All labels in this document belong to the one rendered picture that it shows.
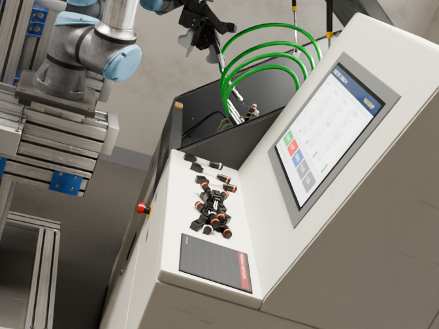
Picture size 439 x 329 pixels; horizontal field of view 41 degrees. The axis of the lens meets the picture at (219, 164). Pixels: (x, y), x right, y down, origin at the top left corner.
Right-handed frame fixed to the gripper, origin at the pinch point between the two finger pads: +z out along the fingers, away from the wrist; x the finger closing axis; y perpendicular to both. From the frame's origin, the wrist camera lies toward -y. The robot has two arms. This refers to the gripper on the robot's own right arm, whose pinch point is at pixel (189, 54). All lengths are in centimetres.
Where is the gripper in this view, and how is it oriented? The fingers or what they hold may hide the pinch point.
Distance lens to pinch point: 203.1
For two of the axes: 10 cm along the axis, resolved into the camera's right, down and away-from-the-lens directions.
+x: 0.4, 3.7, -9.3
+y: -9.3, -3.2, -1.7
